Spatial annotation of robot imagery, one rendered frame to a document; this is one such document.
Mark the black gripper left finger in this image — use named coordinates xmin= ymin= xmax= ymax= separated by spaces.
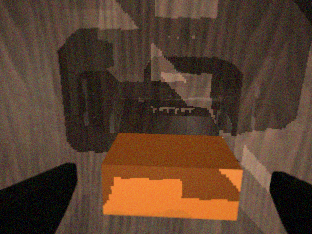
xmin=0 ymin=162 xmax=78 ymax=234

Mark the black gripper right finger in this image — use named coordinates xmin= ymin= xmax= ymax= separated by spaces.
xmin=269 ymin=171 xmax=312 ymax=234

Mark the orange block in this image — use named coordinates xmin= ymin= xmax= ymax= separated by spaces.
xmin=101 ymin=133 xmax=242 ymax=221

